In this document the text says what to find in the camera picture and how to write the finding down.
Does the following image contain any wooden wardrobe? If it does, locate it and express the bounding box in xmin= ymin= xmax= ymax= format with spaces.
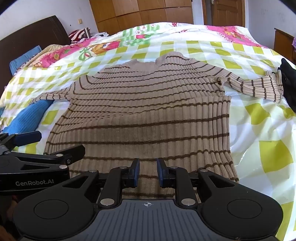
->
xmin=89 ymin=0 xmax=195 ymax=36

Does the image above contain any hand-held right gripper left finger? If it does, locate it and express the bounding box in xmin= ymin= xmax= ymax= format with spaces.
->
xmin=60 ymin=158 xmax=140 ymax=207

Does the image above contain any cartoon printed quilt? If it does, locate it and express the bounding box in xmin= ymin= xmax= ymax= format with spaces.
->
xmin=14 ymin=22 xmax=271 ymax=70

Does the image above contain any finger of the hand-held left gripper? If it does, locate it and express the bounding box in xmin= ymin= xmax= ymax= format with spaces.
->
xmin=0 ymin=131 xmax=42 ymax=153
xmin=0 ymin=145 xmax=86 ymax=173

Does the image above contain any red white striped cloth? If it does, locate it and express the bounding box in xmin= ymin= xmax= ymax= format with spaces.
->
xmin=68 ymin=29 xmax=88 ymax=43

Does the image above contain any blue pillow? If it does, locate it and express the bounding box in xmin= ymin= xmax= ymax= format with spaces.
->
xmin=9 ymin=45 xmax=42 ymax=76

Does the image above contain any black cloth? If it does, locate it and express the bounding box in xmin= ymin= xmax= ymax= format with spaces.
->
xmin=277 ymin=58 xmax=296 ymax=112

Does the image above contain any beige brown-striped knit sweater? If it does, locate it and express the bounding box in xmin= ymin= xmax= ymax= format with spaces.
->
xmin=30 ymin=51 xmax=284 ymax=200

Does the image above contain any dark brown bed headboard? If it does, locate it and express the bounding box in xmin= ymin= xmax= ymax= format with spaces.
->
xmin=0 ymin=15 xmax=73 ymax=94

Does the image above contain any blue knitted cloth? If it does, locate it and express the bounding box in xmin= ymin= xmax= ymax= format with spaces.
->
xmin=2 ymin=100 xmax=55 ymax=135

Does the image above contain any wooden door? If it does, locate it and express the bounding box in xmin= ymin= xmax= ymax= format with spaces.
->
xmin=202 ymin=0 xmax=246 ymax=27

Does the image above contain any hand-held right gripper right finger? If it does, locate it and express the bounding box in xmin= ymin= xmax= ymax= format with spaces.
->
xmin=156 ymin=158 xmax=235 ymax=207

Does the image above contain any green white checkered plastic sheet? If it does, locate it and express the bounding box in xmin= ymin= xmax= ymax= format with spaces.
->
xmin=0 ymin=40 xmax=296 ymax=241

